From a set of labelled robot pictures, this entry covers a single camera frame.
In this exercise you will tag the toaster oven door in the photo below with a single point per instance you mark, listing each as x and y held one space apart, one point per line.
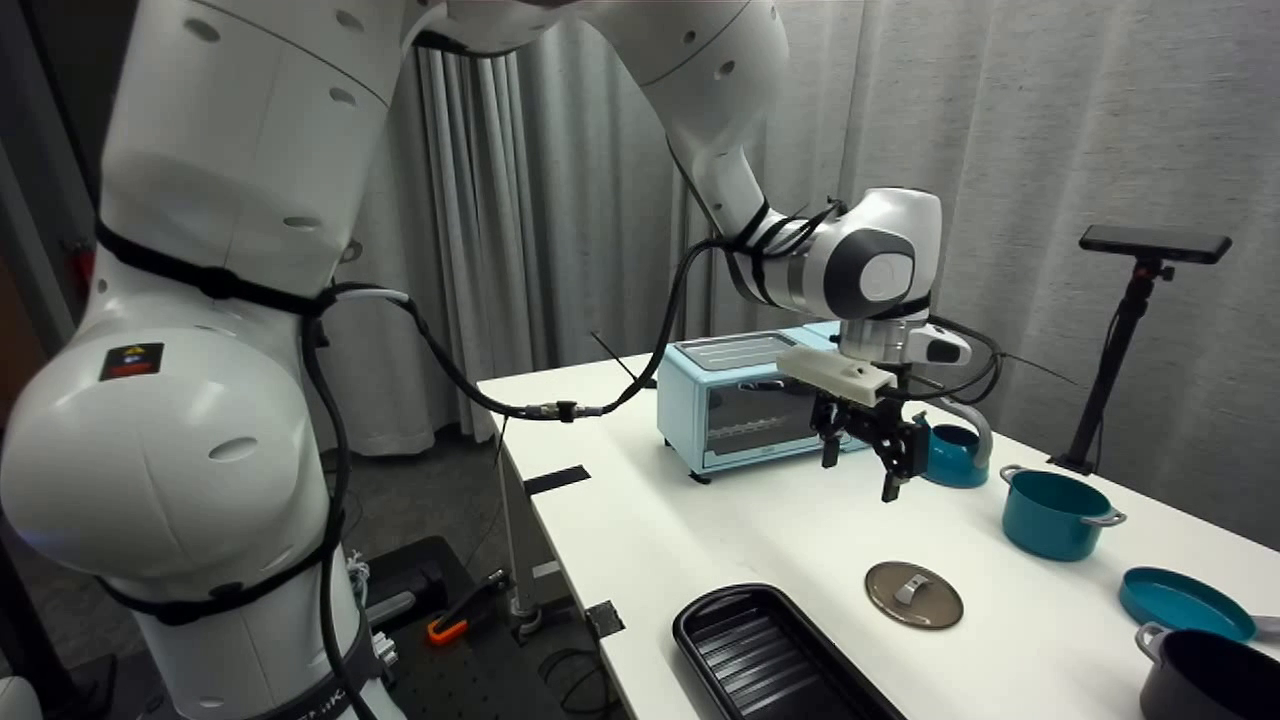
760 425

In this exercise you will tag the brown round pot lid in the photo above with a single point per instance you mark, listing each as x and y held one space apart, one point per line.
915 597

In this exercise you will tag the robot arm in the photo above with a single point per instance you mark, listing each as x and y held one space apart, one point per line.
220 300

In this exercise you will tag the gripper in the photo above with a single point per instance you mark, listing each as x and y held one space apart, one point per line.
858 414

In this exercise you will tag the teal frying pan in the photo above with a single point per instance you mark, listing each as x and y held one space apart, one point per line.
1185 603

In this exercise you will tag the teal kettle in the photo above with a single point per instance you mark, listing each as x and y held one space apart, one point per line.
955 462

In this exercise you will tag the orange and black clamp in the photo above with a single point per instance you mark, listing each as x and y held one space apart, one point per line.
462 618

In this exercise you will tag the black tape strip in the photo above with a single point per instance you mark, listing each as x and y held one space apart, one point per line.
556 480

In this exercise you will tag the teal pot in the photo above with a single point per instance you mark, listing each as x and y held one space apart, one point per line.
1050 525

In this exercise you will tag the grey curtain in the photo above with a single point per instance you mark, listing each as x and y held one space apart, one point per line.
1060 120

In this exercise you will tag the camera on tripod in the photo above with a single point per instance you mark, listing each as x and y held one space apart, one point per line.
1155 243

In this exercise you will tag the black ridged tray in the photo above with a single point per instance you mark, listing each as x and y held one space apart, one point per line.
770 655

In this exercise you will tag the light blue toaster oven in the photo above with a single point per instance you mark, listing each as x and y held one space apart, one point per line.
690 400

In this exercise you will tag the dark pot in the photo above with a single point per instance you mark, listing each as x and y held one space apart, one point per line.
1210 680

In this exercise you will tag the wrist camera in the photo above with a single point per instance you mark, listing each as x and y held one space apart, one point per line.
838 373

